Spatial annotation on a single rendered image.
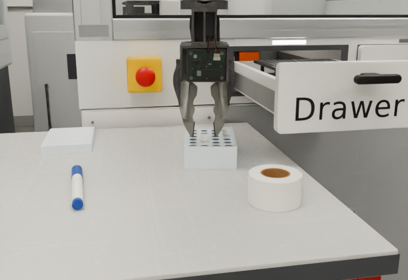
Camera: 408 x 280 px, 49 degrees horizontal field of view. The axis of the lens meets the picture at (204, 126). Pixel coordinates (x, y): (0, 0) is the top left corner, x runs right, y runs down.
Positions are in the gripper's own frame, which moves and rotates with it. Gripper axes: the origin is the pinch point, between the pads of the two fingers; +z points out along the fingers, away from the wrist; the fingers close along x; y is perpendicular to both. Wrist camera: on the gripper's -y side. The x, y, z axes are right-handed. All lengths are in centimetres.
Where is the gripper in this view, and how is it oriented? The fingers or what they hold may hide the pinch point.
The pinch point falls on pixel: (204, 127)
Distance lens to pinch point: 74.1
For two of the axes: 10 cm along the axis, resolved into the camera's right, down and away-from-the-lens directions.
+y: 0.1, 2.5, -9.7
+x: 10.0, 0.0, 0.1
